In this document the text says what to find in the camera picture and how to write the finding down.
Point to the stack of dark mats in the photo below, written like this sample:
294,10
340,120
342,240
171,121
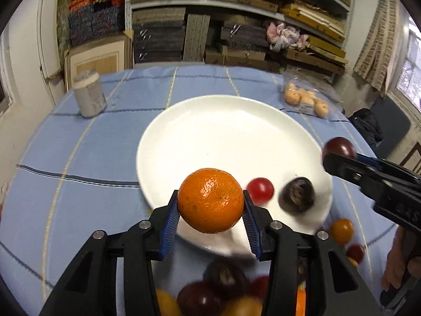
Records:
158,39

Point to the dark brown water chestnut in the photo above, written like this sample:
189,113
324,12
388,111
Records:
297,194
227,276

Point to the pink plastic bag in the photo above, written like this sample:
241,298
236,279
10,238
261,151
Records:
283,36

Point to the cardboard box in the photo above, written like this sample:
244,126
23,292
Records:
95,61

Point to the stack of yellow boards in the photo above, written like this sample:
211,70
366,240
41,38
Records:
315,16

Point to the orange tomato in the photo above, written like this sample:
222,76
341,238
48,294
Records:
342,232

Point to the red cherry tomato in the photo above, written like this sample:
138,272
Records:
356,252
260,189
261,286

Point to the stack of patterned mats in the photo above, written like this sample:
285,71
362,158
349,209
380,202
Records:
92,19

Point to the pile of small pale fruits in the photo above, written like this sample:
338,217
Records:
306,98

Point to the white plate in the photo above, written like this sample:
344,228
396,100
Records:
213,131

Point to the bright window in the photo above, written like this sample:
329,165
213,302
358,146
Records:
409,72

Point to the orange mandarin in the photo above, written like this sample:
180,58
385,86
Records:
210,200
301,302

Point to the white metal shelf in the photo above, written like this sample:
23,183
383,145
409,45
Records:
164,2

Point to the clear plastic fruit box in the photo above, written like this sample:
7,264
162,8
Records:
304,100

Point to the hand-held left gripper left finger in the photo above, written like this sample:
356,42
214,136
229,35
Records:
171,227

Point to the grey upright board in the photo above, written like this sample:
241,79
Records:
196,36

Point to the dark red plum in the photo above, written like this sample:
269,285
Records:
340,146
199,299

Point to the person's right hand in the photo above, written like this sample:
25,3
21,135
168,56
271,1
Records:
394,263

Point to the yellow cherry tomato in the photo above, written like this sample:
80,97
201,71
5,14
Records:
353,262

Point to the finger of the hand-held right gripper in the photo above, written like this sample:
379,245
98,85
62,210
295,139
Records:
368,159
345,168

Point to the white door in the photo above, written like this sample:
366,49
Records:
49,56

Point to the hanging beige tile sheets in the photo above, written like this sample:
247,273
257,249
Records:
378,39

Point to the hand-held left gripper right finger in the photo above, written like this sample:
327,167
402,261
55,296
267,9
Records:
250,228

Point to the dark jacket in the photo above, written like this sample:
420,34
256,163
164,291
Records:
366,125

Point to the black chair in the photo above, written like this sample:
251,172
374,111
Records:
393,118

